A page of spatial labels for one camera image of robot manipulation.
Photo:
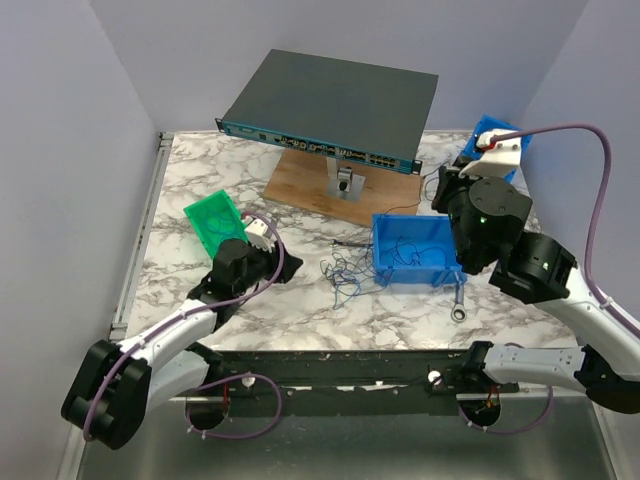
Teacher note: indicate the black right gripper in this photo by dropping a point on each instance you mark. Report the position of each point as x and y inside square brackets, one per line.
[449, 179]

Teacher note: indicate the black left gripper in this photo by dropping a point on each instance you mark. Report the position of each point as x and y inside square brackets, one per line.
[274, 259]

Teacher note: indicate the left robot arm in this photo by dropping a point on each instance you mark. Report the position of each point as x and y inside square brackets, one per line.
[117, 384]

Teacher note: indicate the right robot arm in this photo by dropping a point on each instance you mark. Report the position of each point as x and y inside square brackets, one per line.
[487, 216]

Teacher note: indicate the black T-shaped tool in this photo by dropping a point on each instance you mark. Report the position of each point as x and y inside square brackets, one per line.
[350, 244]

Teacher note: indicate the near blue plastic bin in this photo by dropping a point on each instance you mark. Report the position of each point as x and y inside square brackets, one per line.
[414, 250]

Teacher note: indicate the blue plastic bin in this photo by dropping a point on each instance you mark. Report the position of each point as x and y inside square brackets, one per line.
[489, 123]
[414, 250]

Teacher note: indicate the far blue plastic bin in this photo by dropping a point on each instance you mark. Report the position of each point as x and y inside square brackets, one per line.
[489, 123]

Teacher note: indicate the brown wooden board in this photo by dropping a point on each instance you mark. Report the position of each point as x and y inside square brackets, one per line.
[300, 180]

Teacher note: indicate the green plastic bin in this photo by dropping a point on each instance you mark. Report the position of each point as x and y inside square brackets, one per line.
[215, 219]

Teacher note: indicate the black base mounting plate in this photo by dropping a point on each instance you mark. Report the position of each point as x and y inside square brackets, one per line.
[337, 383]

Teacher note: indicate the silver ratchet wrench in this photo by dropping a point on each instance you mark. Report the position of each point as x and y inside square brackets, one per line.
[458, 312]

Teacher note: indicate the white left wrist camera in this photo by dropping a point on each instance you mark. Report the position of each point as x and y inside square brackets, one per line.
[259, 234]

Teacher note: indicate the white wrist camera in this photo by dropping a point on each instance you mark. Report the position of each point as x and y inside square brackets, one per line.
[259, 234]
[498, 158]

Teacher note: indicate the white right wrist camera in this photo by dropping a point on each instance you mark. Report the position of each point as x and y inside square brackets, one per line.
[498, 158]

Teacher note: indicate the grey metal bracket fixture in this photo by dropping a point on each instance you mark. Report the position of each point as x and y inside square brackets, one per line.
[343, 182]

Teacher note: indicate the grey network switch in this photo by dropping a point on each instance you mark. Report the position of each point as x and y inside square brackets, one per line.
[363, 113]

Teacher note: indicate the aluminium frame rail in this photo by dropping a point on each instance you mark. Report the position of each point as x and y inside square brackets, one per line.
[169, 259]

